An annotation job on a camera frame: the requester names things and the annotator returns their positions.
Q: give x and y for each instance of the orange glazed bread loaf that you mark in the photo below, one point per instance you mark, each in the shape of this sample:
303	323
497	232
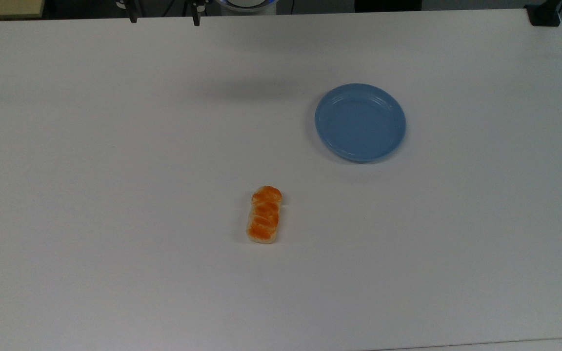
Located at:
264	214

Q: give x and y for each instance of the black camera stand clamp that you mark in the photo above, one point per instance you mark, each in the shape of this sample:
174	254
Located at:
544	14

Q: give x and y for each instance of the blue plastic plate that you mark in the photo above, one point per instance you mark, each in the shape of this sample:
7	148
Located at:
360	123

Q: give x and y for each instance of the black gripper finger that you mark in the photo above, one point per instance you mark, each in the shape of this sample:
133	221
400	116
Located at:
132	12
195	12

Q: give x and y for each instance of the beige wooden board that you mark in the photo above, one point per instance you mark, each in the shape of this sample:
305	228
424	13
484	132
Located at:
5	7

